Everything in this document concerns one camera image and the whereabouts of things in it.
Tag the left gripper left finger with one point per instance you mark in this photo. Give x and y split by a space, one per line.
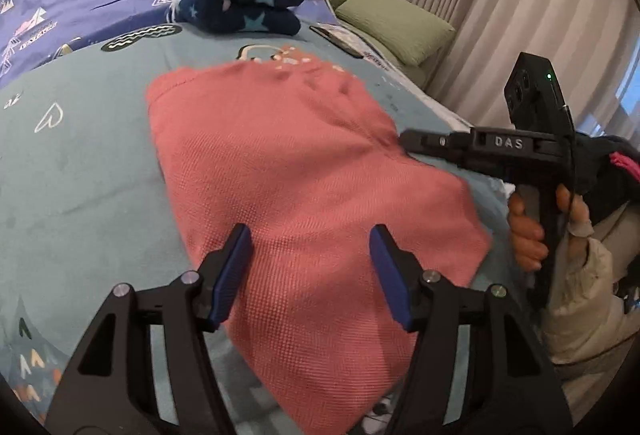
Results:
108 384

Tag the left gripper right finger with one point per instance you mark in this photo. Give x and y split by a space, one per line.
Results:
477 366

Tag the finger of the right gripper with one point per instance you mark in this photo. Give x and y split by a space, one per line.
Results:
441 146

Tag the coral pink knit shirt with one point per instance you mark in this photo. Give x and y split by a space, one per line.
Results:
305 157

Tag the person right hand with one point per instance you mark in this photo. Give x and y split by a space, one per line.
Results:
527 235

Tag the green pillow near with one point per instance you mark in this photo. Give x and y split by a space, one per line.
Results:
411 33

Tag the teal patterned blanket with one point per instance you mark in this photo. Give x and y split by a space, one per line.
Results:
83 202

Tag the navy star fleece blanket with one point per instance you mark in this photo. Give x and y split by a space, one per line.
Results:
233 16

